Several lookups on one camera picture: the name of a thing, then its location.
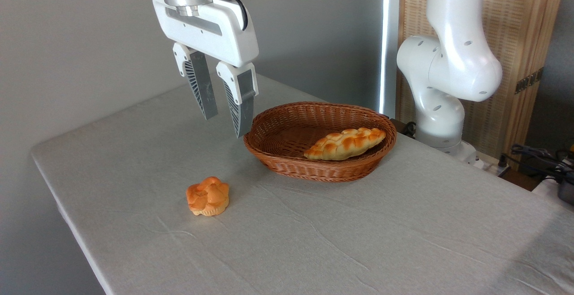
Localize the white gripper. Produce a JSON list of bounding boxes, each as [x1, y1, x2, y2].
[[144, 0, 260, 139]]

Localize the long braided bread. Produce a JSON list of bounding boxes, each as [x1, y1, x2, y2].
[[304, 127, 387, 161]]

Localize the round orange muffin bread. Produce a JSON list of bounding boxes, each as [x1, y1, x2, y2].
[[186, 177, 230, 217]]

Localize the brown wicker basket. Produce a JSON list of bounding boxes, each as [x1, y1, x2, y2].
[[244, 102, 398, 183]]

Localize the shiny metal pole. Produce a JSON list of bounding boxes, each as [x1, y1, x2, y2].
[[378, 0, 401, 119]]

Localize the white tablecloth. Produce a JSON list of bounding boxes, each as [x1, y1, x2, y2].
[[30, 74, 574, 295]]

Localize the dark metal screen hinge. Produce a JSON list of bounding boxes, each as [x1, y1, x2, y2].
[[514, 67, 544, 95]]

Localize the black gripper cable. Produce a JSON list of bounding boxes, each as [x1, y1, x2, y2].
[[207, 0, 249, 31]]

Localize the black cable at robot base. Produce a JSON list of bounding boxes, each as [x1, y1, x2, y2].
[[389, 117, 417, 139]]

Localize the black cable bundle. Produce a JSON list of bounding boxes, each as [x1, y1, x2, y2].
[[499, 143, 574, 184]]

